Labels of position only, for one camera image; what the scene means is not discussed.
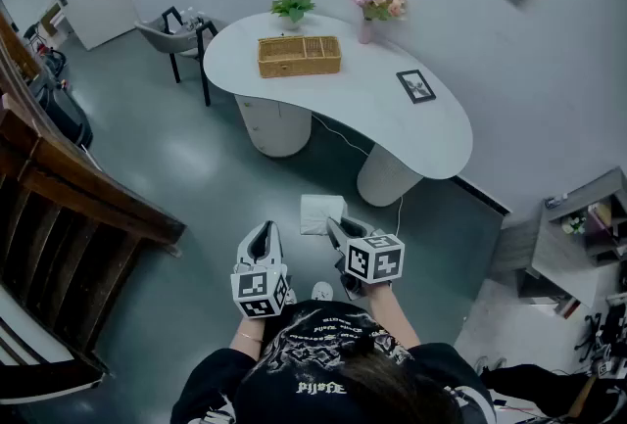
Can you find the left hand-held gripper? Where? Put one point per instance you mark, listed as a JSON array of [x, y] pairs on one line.
[[255, 290]]

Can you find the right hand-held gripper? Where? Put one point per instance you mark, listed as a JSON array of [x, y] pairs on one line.
[[374, 260]]

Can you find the white cloth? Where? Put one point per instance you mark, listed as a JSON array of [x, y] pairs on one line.
[[317, 214]]

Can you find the wicker basket tray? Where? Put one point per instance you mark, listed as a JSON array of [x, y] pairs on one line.
[[299, 56]]

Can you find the person's left forearm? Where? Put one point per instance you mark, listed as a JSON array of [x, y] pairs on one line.
[[250, 336]]

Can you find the person's right forearm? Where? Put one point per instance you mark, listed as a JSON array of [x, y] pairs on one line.
[[392, 314]]

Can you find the person's white shoe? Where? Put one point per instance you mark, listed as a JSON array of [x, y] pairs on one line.
[[322, 291]]

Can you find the white curved table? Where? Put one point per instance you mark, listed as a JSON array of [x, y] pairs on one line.
[[367, 113]]

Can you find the person's black printed shirt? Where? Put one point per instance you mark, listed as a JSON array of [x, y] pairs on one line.
[[333, 363]]

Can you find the pink vase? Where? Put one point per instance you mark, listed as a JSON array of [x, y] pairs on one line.
[[365, 31]]

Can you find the dark wooden stair railing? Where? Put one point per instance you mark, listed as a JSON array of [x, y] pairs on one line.
[[73, 177]]

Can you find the grey shelf unit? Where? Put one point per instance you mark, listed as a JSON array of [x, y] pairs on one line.
[[558, 241]]

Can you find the grey chair with black legs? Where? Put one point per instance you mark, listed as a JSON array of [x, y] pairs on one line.
[[164, 37]]

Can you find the green potted plant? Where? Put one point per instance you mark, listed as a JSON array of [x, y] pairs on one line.
[[291, 7]]

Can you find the clear plastic bottle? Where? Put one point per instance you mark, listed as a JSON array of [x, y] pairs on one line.
[[190, 19], [200, 18]]

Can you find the black wheeled case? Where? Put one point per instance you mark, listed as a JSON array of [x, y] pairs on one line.
[[63, 111]]

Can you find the black and white stair step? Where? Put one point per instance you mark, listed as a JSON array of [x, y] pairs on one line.
[[44, 380]]

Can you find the black office chair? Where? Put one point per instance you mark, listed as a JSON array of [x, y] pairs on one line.
[[607, 329]]

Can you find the black picture frame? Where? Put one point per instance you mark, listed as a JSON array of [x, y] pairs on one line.
[[416, 86]]

